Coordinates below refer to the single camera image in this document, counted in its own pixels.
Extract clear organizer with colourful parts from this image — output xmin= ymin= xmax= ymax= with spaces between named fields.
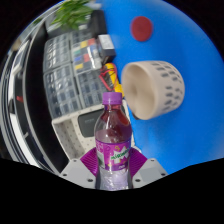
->
xmin=70 ymin=37 xmax=103 ymax=73

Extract dark shelf unit with equipment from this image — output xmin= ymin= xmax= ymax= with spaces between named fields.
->
xmin=0 ymin=19 xmax=71 ymax=173

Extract white perforated tray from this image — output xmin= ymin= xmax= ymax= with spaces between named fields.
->
xmin=51 ymin=99 xmax=136 ymax=161

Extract black box with white label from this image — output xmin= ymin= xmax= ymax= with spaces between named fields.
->
xmin=96 ymin=33 xmax=117 ymax=58

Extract black zip case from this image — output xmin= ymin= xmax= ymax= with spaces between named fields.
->
xmin=77 ymin=108 xmax=111 ymax=138

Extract yellow multimeter with red leads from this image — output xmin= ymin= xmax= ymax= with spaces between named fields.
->
xmin=99 ymin=62 xmax=125 ymax=98

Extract clear bottle with purple label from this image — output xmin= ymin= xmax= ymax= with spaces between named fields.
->
xmin=93 ymin=92 xmax=133 ymax=191

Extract beige mug with dash pattern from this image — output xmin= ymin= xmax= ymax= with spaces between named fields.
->
xmin=120 ymin=60 xmax=185 ymax=121

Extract grey small-parts drawer cabinet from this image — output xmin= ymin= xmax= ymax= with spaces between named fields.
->
xmin=42 ymin=29 xmax=108 ymax=118

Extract plain black box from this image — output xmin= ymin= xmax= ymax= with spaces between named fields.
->
xmin=89 ymin=9 xmax=108 ymax=36

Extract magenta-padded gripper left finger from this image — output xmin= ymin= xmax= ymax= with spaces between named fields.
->
xmin=59 ymin=147 xmax=100 ymax=190

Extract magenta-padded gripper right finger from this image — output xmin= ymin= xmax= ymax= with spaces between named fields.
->
xmin=127 ymin=147 xmax=169 ymax=189

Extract green potted plant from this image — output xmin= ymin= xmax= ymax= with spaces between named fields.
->
xmin=49 ymin=0 xmax=96 ymax=31

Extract flat round red coaster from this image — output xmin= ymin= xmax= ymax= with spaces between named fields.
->
xmin=129 ymin=15 xmax=154 ymax=43

